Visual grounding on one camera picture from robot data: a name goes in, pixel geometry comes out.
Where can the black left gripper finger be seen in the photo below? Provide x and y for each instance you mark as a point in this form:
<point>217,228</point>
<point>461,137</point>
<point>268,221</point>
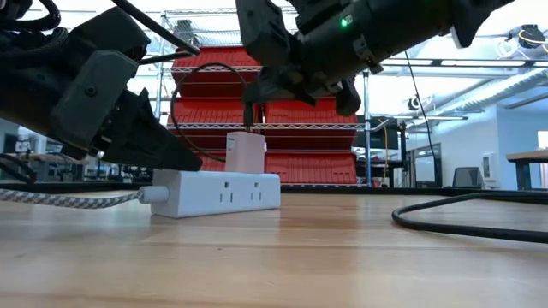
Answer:
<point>145,145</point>

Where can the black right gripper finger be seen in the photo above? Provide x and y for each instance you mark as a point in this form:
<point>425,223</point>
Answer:
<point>278,85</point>

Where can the pink USB charger adapter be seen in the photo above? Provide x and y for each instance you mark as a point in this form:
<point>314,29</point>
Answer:
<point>246,152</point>

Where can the white rectangular power strip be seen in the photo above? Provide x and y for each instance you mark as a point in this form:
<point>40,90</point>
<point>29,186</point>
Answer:
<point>214,194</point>

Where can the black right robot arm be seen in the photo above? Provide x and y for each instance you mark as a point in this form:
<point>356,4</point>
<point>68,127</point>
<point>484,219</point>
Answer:
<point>406,30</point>

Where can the red plastic bin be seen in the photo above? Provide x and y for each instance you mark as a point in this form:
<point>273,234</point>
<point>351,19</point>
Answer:
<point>308,137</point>
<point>312,167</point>
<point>205,113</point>
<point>205,85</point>
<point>210,164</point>

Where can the black monitor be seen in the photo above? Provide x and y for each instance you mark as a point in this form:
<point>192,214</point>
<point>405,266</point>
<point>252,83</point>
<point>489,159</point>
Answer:
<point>424,164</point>

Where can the grey chair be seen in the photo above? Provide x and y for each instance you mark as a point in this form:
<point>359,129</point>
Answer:
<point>468,177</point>

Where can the black ceiling device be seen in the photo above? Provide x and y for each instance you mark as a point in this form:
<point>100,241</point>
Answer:
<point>530,36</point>

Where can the wooden side table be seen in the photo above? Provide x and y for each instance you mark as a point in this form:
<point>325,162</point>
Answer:
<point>528,156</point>

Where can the black metal table frame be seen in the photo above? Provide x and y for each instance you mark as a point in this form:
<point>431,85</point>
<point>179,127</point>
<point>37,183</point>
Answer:
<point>342,189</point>

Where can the white ventilation duct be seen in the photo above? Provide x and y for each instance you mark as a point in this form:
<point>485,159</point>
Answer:
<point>492,96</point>

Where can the white wall dispenser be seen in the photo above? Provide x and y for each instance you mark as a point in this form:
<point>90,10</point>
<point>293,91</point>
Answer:
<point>487,164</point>

